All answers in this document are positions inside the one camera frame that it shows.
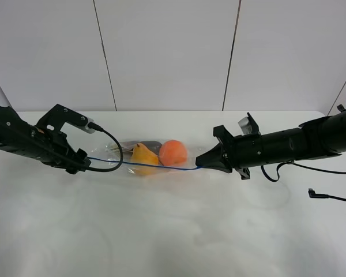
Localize clear plastic zip bag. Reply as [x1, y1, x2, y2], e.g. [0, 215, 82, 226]
[89, 139, 208, 177]

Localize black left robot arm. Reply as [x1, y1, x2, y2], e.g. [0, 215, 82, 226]
[0, 104, 92, 174]

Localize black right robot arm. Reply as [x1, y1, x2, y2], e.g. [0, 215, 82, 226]
[195, 107, 346, 180]

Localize orange fruit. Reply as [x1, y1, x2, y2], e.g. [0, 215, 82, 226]
[159, 140, 187, 166]

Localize black left camera cable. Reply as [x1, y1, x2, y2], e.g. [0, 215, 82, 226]
[86, 122, 124, 173]

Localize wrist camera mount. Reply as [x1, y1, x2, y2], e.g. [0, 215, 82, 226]
[238, 113, 260, 135]
[36, 104, 95, 134]

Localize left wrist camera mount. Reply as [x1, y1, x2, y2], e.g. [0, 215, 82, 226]
[36, 104, 95, 134]

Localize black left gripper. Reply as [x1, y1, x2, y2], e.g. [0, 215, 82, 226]
[31, 126, 91, 174]

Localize yellow pear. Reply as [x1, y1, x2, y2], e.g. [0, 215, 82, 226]
[130, 143, 159, 176]

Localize black right camera cable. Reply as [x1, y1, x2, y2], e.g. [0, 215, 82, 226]
[261, 89, 346, 204]

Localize dark purple eggplant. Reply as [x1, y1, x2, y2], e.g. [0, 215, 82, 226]
[121, 140, 162, 155]

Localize black camera cable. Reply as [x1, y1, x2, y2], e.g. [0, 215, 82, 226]
[86, 122, 124, 173]
[261, 89, 346, 204]

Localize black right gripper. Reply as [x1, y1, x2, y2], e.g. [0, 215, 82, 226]
[195, 125, 262, 179]

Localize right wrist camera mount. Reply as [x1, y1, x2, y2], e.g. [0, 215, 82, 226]
[238, 113, 260, 135]

